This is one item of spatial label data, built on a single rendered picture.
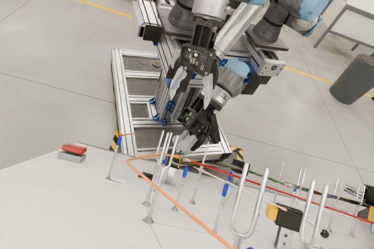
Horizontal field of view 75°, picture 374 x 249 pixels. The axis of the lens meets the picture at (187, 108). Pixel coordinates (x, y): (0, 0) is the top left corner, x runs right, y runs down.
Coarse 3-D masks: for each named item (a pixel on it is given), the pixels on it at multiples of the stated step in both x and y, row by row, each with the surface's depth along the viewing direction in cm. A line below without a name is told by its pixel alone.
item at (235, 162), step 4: (236, 160) 91; (232, 164) 94; (236, 164) 90; (240, 164) 89; (232, 168) 93; (248, 168) 89; (236, 172) 88; (240, 172) 88; (240, 176) 91; (236, 180) 92; (236, 184) 92
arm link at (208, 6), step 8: (200, 0) 50; (208, 0) 49; (216, 0) 49; (224, 0) 50; (192, 8) 53; (200, 8) 50; (208, 8) 50; (216, 8) 50; (224, 8) 51; (200, 16) 51; (208, 16) 51; (216, 16) 50; (224, 16) 52
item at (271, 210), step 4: (268, 204) 44; (268, 208) 43; (272, 208) 42; (276, 208) 42; (268, 212) 42; (272, 212) 42; (276, 212) 42; (268, 216) 42; (272, 216) 42; (276, 216) 42
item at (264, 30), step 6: (264, 18) 129; (258, 24) 132; (264, 24) 129; (270, 24) 127; (276, 24) 127; (252, 30) 136; (258, 30) 131; (264, 30) 130; (270, 30) 129; (276, 30) 129; (258, 36) 132; (264, 36) 130; (270, 36) 130; (276, 36) 131; (270, 42) 133
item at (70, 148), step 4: (68, 144) 64; (72, 144) 66; (64, 148) 61; (68, 148) 61; (72, 148) 61; (76, 148) 62; (80, 148) 63; (84, 148) 64; (68, 152) 62; (72, 152) 62; (76, 152) 61; (80, 152) 62; (84, 152) 64
